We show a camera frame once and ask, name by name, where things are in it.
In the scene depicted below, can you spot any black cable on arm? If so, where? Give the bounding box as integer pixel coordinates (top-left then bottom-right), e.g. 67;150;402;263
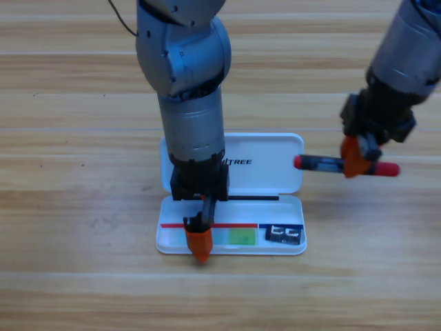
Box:
107;0;139;37

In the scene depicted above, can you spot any white Unitree pencil case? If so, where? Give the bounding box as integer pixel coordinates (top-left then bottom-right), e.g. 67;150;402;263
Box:
155;132;307;257

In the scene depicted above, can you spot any black eraser with white print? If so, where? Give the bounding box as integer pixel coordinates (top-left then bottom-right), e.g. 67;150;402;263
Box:
264;224;303;247

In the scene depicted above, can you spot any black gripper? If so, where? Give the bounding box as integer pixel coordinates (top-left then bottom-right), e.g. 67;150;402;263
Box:
170;157;232;264
339;88;418;179

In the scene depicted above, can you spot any black marker with red ends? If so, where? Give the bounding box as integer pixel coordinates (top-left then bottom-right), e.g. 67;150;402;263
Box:
294;154;401;178

